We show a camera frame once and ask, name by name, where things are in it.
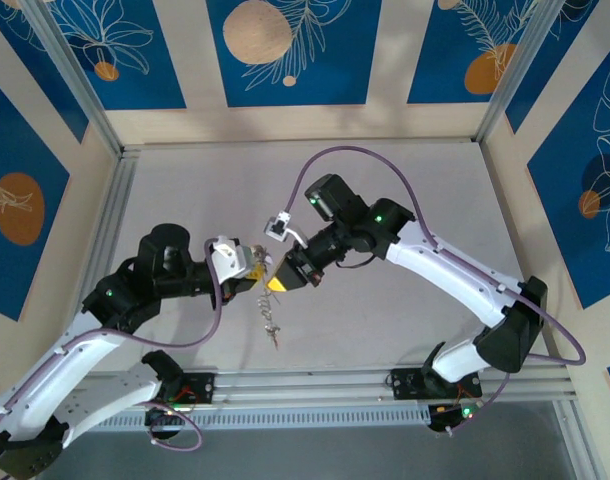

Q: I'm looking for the silver chain necklace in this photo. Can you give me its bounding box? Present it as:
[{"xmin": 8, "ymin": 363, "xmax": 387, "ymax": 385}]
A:
[{"xmin": 257, "ymin": 279, "xmax": 282, "ymax": 351}]

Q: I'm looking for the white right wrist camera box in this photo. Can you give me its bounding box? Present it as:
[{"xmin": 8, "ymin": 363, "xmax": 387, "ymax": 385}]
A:
[{"xmin": 262, "ymin": 212, "xmax": 307, "ymax": 247}]

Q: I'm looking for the grey slotted cable duct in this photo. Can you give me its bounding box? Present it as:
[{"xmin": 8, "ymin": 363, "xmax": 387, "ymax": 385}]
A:
[{"xmin": 48, "ymin": 404, "xmax": 432, "ymax": 434}]

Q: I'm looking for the aluminium side rail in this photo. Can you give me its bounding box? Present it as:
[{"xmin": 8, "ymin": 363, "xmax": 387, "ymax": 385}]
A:
[
  {"xmin": 14, "ymin": 152, "xmax": 139, "ymax": 480},
  {"xmin": 549, "ymin": 369, "xmax": 604, "ymax": 480}
]

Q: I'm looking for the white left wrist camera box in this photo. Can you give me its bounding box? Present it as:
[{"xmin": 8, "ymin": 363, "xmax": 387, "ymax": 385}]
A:
[{"xmin": 203, "ymin": 234, "xmax": 259, "ymax": 281}]

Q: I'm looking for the aluminium frame post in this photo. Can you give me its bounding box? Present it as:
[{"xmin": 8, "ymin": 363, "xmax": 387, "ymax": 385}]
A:
[
  {"xmin": 20, "ymin": 0, "xmax": 125, "ymax": 157},
  {"xmin": 476, "ymin": 0, "xmax": 572, "ymax": 146}
]

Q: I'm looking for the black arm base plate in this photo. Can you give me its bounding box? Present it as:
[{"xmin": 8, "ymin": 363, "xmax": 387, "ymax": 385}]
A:
[
  {"xmin": 123, "ymin": 372, "xmax": 216, "ymax": 407},
  {"xmin": 387, "ymin": 368, "xmax": 484, "ymax": 401}
]

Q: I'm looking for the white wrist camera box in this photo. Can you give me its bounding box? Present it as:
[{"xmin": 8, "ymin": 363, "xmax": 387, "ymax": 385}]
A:
[
  {"xmin": 203, "ymin": 234, "xmax": 259, "ymax": 281},
  {"xmin": 262, "ymin": 212, "xmax": 307, "ymax": 247}
]

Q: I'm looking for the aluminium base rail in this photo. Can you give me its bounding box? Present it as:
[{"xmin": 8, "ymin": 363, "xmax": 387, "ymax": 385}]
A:
[{"xmin": 32, "ymin": 370, "xmax": 579, "ymax": 407}]

